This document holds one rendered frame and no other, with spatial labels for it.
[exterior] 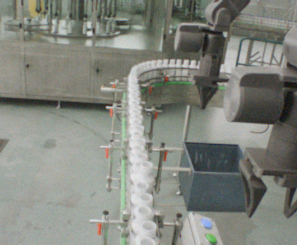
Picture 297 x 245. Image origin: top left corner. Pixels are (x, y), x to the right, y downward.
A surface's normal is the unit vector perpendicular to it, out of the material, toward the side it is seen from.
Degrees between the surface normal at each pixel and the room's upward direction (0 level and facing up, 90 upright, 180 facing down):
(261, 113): 103
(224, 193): 90
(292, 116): 89
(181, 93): 90
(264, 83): 89
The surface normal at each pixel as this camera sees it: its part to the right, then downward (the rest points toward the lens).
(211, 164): 0.07, 0.40
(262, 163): 0.10, -0.92
